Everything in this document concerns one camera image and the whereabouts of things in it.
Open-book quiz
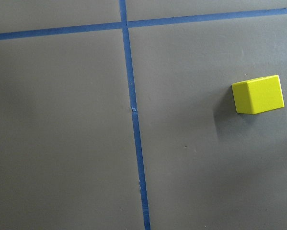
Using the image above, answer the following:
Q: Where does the yellow cube block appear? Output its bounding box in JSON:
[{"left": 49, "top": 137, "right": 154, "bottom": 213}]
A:
[{"left": 231, "top": 75, "right": 285, "bottom": 115}]

